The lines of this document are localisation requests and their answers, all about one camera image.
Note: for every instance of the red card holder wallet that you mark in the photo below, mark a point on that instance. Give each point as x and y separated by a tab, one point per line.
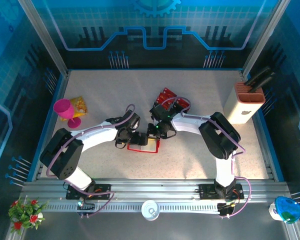
150	148

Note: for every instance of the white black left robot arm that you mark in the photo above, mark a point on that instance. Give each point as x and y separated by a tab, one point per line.
97	136

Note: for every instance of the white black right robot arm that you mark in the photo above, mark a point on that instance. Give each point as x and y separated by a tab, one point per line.
187	123

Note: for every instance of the red credit card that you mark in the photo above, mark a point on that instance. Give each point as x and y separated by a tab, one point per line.
182	103
169	91
163	97
158	103

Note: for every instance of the yellow snack bag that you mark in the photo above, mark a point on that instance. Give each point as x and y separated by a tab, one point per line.
81	105

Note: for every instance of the pink plastic goblet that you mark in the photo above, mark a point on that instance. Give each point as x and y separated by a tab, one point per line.
63	108

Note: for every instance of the white knife block pink top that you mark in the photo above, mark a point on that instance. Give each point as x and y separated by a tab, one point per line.
237	107

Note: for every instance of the artificial plant red flowers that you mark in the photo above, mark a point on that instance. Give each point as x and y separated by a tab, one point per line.
25	212

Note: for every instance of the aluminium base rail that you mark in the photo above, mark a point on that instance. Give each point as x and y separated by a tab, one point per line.
152	190

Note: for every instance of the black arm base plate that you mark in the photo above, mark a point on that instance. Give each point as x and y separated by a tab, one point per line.
102	191
207	191

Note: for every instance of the aluminium frame post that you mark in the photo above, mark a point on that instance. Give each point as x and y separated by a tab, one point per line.
263	37
45	37

